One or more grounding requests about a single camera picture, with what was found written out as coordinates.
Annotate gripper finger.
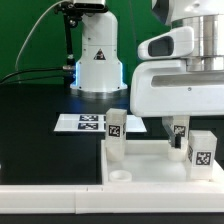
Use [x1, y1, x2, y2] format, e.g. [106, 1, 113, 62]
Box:
[162, 117, 181, 149]

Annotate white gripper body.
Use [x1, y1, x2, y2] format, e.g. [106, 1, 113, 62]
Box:
[130, 26, 224, 117]

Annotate white square tabletop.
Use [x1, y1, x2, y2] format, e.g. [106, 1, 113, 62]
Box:
[100, 139, 224, 185]

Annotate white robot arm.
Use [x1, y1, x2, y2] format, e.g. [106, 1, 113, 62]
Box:
[71, 0, 224, 119]

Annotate white L-shaped fence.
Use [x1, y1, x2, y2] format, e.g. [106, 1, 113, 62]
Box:
[0, 164, 224, 214]

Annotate white sheet with tags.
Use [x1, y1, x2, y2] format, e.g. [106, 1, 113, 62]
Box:
[54, 114, 146, 133]

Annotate black cables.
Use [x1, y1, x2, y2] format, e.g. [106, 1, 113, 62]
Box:
[0, 66, 68, 86]

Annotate black camera stand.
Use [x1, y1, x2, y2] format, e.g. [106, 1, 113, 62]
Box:
[54, 0, 108, 85]

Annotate white cable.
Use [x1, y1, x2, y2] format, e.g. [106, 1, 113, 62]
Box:
[14, 0, 72, 84]

